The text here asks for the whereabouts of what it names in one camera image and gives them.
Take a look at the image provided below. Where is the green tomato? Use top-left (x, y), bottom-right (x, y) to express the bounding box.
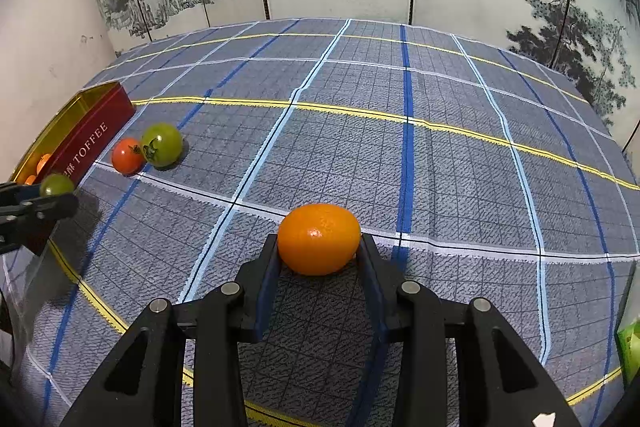
top-left (40, 173), bottom-right (76, 198)
top-left (141, 122), bottom-right (183, 168)

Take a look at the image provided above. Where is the green packet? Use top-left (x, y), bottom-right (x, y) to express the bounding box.
top-left (616, 317), bottom-right (640, 388)

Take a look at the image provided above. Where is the red tomato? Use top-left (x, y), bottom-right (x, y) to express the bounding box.
top-left (111, 137), bottom-right (146, 175)

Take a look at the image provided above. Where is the orange mandarin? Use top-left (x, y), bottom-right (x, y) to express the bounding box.
top-left (277, 203), bottom-right (362, 277)

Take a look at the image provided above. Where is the red and gold tin box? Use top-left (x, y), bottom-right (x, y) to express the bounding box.
top-left (10, 82), bottom-right (136, 257)

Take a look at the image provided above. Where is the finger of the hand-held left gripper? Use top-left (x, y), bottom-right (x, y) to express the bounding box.
top-left (0, 193), bottom-right (79, 247)
top-left (0, 181), bottom-right (44, 208)

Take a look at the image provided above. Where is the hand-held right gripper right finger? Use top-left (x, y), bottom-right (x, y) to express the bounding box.
top-left (354, 234), bottom-right (583, 427)

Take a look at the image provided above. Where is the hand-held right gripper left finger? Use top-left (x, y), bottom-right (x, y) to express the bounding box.
top-left (60, 234), bottom-right (281, 427)

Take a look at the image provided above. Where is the blue plaid tablecloth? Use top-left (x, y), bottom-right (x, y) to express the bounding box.
top-left (0, 18), bottom-right (640, 427)

